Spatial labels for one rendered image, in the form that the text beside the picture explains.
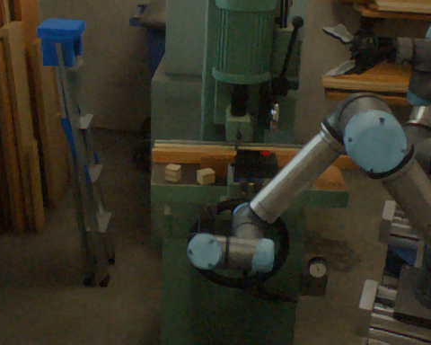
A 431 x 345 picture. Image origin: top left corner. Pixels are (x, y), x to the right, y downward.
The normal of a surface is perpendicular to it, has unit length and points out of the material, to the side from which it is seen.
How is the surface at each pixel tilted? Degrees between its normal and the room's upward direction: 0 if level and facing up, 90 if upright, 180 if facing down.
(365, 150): 84
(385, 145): 84
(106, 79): 90
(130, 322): 0
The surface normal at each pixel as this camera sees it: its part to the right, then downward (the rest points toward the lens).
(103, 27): -0.08, 0.40
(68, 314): 0.04, -0.91
